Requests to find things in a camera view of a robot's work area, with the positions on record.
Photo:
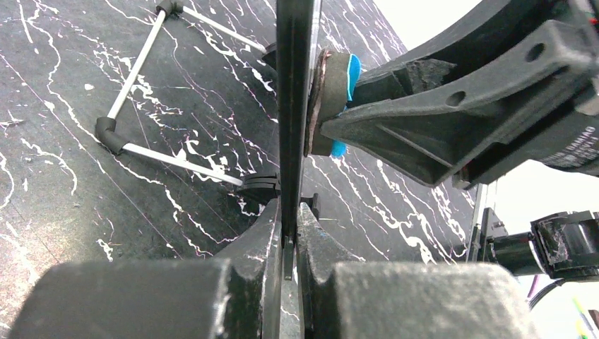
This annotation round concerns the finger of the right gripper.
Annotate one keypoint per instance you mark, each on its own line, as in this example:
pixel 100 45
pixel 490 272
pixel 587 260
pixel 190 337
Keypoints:
pixel 485 33
pixel 470 123

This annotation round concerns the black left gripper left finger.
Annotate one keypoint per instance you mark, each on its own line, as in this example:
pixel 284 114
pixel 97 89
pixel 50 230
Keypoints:
pixel 234 294

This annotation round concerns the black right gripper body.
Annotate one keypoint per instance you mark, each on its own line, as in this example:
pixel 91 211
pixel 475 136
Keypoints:
pixel 548 85

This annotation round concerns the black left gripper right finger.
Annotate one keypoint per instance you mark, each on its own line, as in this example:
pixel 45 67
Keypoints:
pixel 342 297

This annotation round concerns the blue black whiteboard eraser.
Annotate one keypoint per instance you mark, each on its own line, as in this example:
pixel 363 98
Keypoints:
pixel 334 81

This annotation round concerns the small white whiteboard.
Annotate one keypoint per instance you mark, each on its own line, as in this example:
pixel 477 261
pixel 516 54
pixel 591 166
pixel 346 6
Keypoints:
pixel 297 29

